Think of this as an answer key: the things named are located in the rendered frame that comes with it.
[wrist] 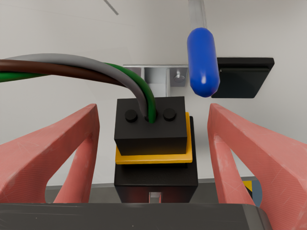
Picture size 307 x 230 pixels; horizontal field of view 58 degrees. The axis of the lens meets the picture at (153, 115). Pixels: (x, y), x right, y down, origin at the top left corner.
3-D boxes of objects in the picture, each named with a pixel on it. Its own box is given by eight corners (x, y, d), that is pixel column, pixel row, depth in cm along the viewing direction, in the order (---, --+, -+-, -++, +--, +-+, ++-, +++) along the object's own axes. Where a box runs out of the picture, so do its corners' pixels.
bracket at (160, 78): (125, 84, 21) (121, 143, 19) (122, 64, 19) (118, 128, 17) (184, 84, 21) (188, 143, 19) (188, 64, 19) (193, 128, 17)
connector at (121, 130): (131, 142, 16) (129, 175, 15) (116, 95, 12) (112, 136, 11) (182, 140, 16) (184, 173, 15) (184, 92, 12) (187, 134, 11)
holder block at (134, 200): (126, 152, 20) (123, 208, 18) (118, 114, 16) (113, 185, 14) (183, 152, 20) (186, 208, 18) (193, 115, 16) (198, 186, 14)
